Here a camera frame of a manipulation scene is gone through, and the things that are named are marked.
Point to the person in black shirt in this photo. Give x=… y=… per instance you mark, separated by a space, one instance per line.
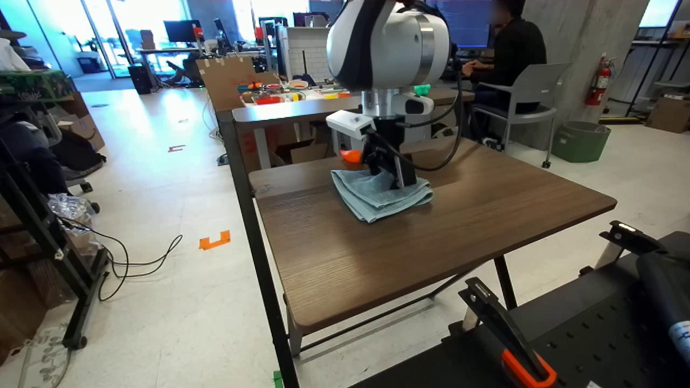
x=519 y=49

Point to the large cardboard sheet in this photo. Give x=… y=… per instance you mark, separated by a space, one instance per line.
x=229 y=82

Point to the green floor tape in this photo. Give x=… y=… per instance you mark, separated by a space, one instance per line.
x=279 y=379

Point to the black metal rack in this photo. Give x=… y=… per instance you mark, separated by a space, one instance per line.
x=85 y=302

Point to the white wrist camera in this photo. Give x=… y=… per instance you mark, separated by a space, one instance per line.
x=351 y=123

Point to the grey visitor chair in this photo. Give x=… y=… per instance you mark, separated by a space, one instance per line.
x=535 y=82

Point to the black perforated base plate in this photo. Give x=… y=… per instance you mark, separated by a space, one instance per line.
x=590 y=331

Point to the black table frame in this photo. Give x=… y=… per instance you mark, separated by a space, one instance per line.
x=262 y=286

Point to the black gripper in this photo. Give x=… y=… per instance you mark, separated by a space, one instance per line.
x=385 y=141

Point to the green plastic bin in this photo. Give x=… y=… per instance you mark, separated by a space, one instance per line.
x=583 y=141

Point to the light blue towel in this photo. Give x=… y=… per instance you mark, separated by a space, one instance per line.
x=373 y=197

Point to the white partition panel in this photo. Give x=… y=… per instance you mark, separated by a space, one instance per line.
x=304 y=49

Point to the long wooden side table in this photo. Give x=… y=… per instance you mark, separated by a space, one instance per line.
x=287 y=110

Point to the small orange toy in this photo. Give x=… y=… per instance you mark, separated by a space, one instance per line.
x=351 y=157

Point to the black cylindrical device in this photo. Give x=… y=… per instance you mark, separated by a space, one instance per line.
x=664 y=286

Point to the dark office chair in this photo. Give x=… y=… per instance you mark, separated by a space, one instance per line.
x=71 y=154

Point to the black desk monitor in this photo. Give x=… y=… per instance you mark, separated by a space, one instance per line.
x=180 y=30

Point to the small cardboard box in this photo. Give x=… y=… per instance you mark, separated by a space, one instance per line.
x=670 y=112

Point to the red fire extinguisher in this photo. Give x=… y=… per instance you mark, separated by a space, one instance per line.
x=597 y=82

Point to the tray of colourful toys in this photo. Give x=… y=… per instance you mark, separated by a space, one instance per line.
x=287 y=92

